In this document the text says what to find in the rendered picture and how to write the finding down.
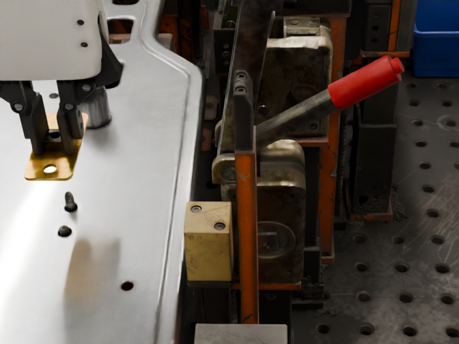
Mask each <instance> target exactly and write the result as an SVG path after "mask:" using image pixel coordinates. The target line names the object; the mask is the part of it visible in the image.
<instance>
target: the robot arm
mask: <svg viewBox="0 0 459 344"><path fill-rule="evenodd" d="M121 73H122V66H121V64H120V62H119V61H118V60H117V57H116V56H115V55H114V53H113V51H112V50H111V48H110V46H109V31H108V27H107V20H106V16H105V10H104V7H103V3H102V0H0V98H2V99H3V100H5V101H6V102H8V103H9V104H10V108H11V110H12V111H13V112H15V113H18V114H19V117H20V122H21V126H22V129H23V134H24V137H25V139H30V141H31V146H32V150H33V154H42V153H43V151H44V144H43V139H44V135H45V133H46V130H47V129H49V126H48V120H47V117H46V111H45V108H44V102H43V98H42V95H40V92H39V91H34V90H33V83H32V81H50V80H56V83H57V89H58V93H59V108H58V111H57V114H56V118H57V125H58V128H59V134H60V137H61V144H62V147H63V151H64V153H65V154H73V153H74V149H75V145H76V143H77V139H82V138H83V134H84V123H83V117H82V112H81V106H80V103H82V101H84V99H86V97H88V95H90V94H91V93H92V92H93V90H94V89H95V88H97V87H103V86H105V85H109V84H111V83H114V82H117V81H119V80H120V77H121Z"/></svg>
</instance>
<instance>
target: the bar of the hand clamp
mask: <svg viewBox="0 0 459 344"><path fill-rule="evenodd" d="M228 1H232V6H238V16H237V21H236V30H235V35H234V43H233V49H232V58H231V62H230V67H229V76H228V82H227V90H226V95H225V104H224V109H223V118H222V122H221V131H220V137H219V145H218V150H217V156H219V155H221V154H227V153H234V154H235V145H234V108H233V90H234V71H235V70H246V71H247V73H248V74H249V76H250V77H251V79H252V81H253V118H254V115H255V108H256V103H257V99H258V92H259V88H260V80H261V76H262V69H263V65H264V58H265V53H266V46H267V42H268V35H269V30H270V23H271V19H272V15H273V11H275V12H282V9H283V8H291V9H295V7H296V0H228ZM201 6H202V7H205V12H214V8H219V0H201Z"/></svg>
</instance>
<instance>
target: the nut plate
mask: <svg viewBox="0 0 459 344"><path fill-rule="evenodd" d="M56 114H57V113H47V114H46V117H47V120H48V126H49V129H47V130H46V133H45V135H44V139H43V144H44V151H43V153H42V154H33V150H32V151H31V154H30V157H29V160H28V163H27V166H26V169H25V172H24V177H25V179H26V180H27V181H68V180H70V179H72V177H73V175H74V170H75V167H76V164H77V160H78V157H79V152H80V149H81V145H82V142H83V138H82V139H77V141H76V145H75V149H74V153H73V154H65V153H64V151H63V147H62V144H61V137H60V134H59V128H58V125H57V118H56ZM82 117H83V123H84V134H85V129H86V127H87V122H88V115H87V114H86V113H82ZM84 134H83V137H84ZM48 167H55V168H56V169H55V170H54V171H53V172H50V173H47V172H45V171H44V170H45V169H46V168H48Z"/></svg>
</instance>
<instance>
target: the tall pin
mask: <svg viewBox="0 0 459 344"><path fill-rule="evenodd" d="M64 199H65V202H66V209H67V212H73V211H75V210H77V209H76V205H75V202H74V196H73V194H72V193H71V192H70V191H67V192H66V193H65V195H64Z"/></svg>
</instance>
